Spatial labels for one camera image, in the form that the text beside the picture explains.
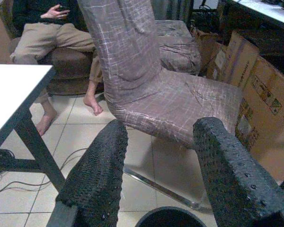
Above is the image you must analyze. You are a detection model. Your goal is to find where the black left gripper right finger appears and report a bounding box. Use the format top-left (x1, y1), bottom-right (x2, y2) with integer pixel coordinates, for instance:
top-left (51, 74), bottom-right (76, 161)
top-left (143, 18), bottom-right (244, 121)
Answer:
top-left (193, 116), bottom-right (284, 227)

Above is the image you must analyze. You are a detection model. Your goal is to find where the brown checked fabric chair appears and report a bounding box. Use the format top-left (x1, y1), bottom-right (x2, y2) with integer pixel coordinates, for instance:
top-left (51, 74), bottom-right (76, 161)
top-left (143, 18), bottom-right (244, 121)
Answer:
top-left (155, 20), bottom-right (202, 76)
top-left (77, 0), bottom-right (243, 212)

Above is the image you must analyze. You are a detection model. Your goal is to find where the brown armchair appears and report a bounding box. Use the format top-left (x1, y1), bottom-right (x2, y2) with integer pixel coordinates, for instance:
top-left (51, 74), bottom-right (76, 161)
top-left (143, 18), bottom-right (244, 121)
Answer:
top-left (0, 0), bottom-right (105, 96)

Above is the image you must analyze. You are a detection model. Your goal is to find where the small labelled cardboard box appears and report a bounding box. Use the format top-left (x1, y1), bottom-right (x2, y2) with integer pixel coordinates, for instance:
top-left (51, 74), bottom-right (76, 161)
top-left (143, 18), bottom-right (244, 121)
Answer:
top-left (204, 41), bottom-right (229, 82)

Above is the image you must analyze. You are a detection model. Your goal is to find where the black rubbish bin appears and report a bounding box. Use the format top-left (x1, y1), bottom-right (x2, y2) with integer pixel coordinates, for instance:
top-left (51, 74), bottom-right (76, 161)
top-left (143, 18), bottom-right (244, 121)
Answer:
top-left (134, 206), bottom-right (207, 227)

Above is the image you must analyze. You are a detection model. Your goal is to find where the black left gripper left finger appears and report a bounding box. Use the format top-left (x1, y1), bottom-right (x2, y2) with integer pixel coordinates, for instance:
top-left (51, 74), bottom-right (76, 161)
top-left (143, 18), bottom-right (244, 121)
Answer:
top-left (56, 119), bottom-right (129, 227)

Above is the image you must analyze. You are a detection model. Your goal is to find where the seated person in khaki trousers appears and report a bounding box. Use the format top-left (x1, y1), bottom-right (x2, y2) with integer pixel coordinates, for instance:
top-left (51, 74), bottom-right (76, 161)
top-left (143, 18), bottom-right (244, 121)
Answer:
top-left (9, 0), bottom-right (104, 137)

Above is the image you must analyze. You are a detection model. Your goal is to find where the white topped dark desk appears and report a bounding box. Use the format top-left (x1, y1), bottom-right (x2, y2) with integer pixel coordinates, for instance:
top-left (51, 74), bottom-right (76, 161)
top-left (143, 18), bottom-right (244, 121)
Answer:
top-left (217, 0), bottom-right (284, 60)

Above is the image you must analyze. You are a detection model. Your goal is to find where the black floor cable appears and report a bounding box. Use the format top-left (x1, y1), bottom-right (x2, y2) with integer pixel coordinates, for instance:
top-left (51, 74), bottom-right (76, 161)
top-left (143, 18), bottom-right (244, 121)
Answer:
top-left (0, 147), bottom-right (92, 197)

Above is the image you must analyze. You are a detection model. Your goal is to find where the dark open cardboard box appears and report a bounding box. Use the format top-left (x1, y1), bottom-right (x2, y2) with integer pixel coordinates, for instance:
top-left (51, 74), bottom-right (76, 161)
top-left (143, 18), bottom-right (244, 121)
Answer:
top-left (191, 26), bottom-right (220, 73)

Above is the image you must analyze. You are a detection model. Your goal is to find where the white table with black legs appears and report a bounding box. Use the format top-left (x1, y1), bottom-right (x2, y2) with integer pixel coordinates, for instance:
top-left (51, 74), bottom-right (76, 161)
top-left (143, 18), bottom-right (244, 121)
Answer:
top-left (0, 63), bottom-right (67, 190)

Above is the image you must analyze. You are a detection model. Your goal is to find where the large printed cardboard box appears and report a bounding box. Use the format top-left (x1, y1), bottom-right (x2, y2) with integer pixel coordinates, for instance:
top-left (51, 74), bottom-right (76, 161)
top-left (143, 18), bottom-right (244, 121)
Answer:
top-left (235, 57), bottom-right (284, 183)

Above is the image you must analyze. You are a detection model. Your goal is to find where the tall plain cardboard box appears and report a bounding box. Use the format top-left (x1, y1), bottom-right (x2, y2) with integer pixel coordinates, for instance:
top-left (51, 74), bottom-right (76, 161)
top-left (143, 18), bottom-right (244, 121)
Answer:
top-left (226, 30), bottom-right (260, 88)

